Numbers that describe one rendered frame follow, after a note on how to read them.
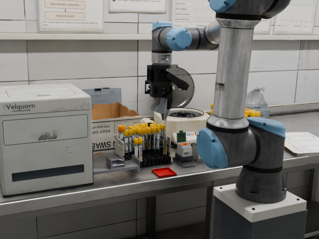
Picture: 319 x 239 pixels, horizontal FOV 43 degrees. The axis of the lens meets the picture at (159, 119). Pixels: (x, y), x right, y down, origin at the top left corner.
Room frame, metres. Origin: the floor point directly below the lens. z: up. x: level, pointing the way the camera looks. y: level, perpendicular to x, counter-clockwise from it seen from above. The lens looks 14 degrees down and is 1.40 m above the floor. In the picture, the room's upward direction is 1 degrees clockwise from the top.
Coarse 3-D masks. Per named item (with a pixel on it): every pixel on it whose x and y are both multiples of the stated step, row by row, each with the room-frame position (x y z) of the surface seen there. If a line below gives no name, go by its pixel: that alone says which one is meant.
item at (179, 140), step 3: (180, 132) 1.48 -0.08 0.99; (183, 132) 1.49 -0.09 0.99; (177, 135) 1.47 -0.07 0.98; (180, 135) 1.48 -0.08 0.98; (183, 135) 1.49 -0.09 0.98; (177, 138) 1.47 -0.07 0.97; (180, 138) 1.48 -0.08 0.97; (183, 138) 1.49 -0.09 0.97; (177, 141) 1.47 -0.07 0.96; (180, 141) 1.48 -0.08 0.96; (183, 141) 1.48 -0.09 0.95
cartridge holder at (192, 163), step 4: (176, 156) 1.46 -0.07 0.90; (180, 156) 1.43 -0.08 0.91; (184, 156) 1.43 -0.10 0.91; (188, 156) 1.44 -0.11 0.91; (192, 156) 1.44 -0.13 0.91; (176, 160) 1.46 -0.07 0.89; (180, 160) 1.43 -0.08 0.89; (184, 160) 1.43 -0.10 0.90; (188, 160) 1.44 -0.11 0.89; (192, 160) 1.44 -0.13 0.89; (180, 164) 1.43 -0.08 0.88; (184, 164) 1.41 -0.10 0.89; (188, 164) 1.42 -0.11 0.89; (192, 164) 1.42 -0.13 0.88
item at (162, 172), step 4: (160, 168) 1.37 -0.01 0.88; (164, 168) 1.38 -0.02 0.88; (168, 168) 1.38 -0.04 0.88; (156, 172) 1.35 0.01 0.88; (160, 172) 1.35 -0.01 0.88; (164, 172) 1.35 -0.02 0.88; (168, 172) 1.35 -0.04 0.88; (172, 172) 1.35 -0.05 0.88; (160, 176) 1.30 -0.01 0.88; (164, 176) 1.31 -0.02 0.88; (168, 176) 1.32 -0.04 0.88
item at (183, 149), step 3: (177, 144) 1.47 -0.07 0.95; (180, 144) 1.45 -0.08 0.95; (183, 144) 1.45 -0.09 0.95; (186, 144) 1.46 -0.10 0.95; (189, 144) 1.46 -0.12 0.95; (177, 147) 1.47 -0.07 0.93; (180, 147) 1.44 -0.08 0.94; (183, 147) 1.43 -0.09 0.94; (186, 147) 1.44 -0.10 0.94; (189, 147) 1.44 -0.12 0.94; (177, 150) 1.47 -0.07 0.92; (180, 150) 1.44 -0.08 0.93; (183, 150) 1.43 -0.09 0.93; (186, 150) 1.44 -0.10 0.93; (189, 150) 1.44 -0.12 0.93; (177, 153) 1.47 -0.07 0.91; (180, 153) 1.44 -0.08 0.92; (183, 153) 1.43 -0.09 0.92; (186, 153) 1.44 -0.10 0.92; (189, 153) 1.44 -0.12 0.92
